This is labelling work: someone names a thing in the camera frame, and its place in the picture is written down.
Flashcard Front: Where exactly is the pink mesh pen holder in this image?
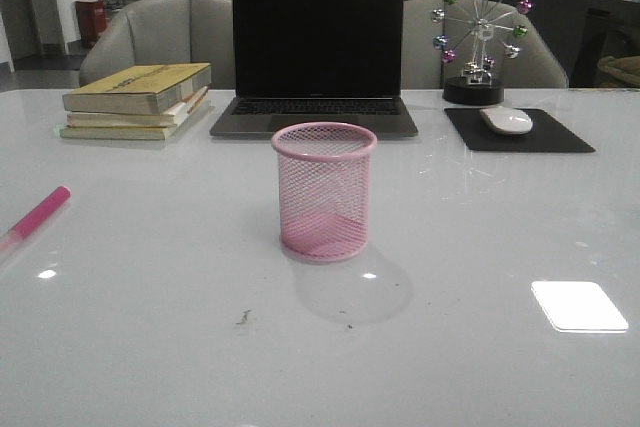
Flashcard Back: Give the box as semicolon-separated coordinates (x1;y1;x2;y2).
271;121;377;262

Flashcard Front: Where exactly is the left grey armchair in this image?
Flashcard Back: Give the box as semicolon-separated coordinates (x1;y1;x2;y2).
79;0;235;89

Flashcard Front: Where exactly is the white computer mouse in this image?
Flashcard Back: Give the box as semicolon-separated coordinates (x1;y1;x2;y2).
479;106;533;135

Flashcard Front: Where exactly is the bottom pale green book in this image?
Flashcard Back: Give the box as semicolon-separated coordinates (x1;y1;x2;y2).
55;102;213;141

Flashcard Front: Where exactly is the black-screen grey laptop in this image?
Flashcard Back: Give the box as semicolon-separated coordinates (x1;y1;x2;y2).
210;0;418;138

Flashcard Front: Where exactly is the pink pen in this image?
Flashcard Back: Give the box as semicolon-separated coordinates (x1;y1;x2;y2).
1;186;71;262

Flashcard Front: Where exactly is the ferris wheel desk ornament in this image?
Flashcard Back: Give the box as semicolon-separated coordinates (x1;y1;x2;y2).
430;0;529;106

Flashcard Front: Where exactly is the middle cream book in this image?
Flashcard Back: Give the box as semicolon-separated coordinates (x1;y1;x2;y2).
67;87;209;127

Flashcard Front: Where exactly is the grey armchair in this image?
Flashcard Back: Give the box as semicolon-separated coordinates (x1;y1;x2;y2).
401;0;569;89
79;0;235;89

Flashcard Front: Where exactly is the yellow top book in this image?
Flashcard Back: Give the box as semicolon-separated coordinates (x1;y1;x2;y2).
63;63;211;115

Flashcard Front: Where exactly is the black mouse pad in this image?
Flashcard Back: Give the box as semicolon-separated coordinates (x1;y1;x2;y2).
444;107;595;153

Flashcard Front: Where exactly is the right grey armchair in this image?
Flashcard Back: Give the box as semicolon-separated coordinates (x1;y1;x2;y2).
401;0;569;89

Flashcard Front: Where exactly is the red bin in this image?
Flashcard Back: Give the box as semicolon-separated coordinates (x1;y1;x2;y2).
75;0;107;48

